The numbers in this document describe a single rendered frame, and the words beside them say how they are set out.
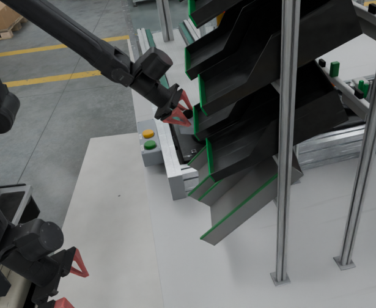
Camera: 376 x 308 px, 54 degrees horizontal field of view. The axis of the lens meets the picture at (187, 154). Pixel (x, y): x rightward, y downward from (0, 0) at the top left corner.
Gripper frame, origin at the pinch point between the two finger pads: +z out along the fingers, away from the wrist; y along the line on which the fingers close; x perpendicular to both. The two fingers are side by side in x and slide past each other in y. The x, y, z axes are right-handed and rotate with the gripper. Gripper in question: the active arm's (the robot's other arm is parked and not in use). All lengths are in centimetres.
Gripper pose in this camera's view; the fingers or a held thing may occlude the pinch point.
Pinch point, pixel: (189, 118)
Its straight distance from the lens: 108.2
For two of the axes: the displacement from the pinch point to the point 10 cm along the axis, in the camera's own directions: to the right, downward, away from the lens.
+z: 7.5, 5.2, 4.1
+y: 2.4, -7.9, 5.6
